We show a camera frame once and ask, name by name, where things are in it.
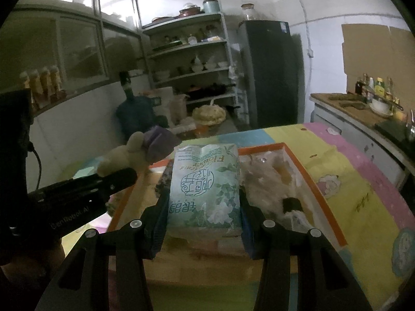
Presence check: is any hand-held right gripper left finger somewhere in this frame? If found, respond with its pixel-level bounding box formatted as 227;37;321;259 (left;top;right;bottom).
34;196;171;311

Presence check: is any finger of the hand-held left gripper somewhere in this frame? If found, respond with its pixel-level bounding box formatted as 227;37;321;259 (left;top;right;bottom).
31;167;139;203

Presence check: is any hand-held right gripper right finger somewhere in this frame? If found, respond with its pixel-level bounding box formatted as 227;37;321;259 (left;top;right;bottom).
238;191;373;311

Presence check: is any plush rabbit toy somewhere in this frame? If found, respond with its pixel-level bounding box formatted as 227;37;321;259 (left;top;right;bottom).
97;126;179;177

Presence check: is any orange-rimmed cardboard box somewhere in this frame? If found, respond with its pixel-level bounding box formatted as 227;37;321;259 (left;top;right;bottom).
107;142;347;284

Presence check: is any large fluffy scrunchie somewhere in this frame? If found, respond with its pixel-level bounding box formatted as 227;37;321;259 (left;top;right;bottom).
241;155;312;222

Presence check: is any floral tissue pack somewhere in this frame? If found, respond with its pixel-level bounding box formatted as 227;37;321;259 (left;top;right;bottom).
167;144;244;238

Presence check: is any person's left hand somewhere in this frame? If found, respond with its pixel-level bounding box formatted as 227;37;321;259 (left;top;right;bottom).
0;248;65;311

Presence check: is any leopard print scrunchie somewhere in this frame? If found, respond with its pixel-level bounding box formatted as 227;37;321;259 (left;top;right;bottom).
155;160;174;201

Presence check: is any tube with black cap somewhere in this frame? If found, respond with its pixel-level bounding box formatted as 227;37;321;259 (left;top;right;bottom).
281;197;312;231

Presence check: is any large water jug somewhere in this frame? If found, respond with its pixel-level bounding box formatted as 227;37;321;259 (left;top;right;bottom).
117;95;169;143

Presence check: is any pale plastic bag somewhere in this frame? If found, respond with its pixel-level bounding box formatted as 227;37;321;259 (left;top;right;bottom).
170;93;189;125

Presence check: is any black jug pump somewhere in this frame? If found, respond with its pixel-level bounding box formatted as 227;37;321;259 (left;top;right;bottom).
119;70;133;99

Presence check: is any cartoon printed mat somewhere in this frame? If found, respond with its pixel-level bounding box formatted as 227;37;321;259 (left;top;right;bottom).
61;122;415;311

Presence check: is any orange drink bottle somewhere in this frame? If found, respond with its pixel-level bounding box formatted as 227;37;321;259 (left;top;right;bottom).
50;65;63;101
19;71;33;111
29;69;42;107
40;67;52;104

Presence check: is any pale yellow bundle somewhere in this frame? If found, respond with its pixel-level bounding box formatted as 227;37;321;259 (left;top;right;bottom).
192;104;226;126

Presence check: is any black wok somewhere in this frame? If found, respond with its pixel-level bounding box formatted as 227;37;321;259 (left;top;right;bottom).
186;82;236;101

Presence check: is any row of white crockery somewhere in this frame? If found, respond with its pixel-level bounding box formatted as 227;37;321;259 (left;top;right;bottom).
154;55;229;81

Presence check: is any row of jars and bottles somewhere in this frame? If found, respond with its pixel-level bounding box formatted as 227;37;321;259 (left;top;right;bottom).
152;23;224;47

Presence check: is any dark refrigerator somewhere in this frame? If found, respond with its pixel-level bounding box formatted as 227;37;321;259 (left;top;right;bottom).
238;20;303;128

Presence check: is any metal shelf rack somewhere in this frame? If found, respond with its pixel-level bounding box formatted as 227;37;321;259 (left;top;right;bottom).
141;11;248;130

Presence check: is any white bowl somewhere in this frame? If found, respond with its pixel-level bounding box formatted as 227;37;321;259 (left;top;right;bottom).
370;99;394;117

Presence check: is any red pot with lid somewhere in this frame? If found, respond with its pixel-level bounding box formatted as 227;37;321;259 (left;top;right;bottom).
179;3;202;17

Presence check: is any metal kettle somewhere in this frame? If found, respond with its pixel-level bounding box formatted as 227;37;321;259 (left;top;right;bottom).
407;110;415;143

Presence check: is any cluster of condiment bottles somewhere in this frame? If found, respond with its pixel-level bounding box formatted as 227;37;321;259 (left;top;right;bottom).
355;73;403;104

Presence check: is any glass jar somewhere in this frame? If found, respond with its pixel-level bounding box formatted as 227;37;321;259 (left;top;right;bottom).
240;3;257;22

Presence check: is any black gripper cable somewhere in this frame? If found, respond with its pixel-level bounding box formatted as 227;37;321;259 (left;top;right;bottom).
27;141;43;190

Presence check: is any interior glass window frame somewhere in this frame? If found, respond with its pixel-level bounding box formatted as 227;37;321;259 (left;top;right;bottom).
0;0;143;104

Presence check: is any cardboard wall sheet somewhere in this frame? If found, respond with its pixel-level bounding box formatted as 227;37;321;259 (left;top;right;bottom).
341;23;415;96

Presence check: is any wall cable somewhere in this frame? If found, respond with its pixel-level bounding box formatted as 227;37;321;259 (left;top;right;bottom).
293;0;312;51

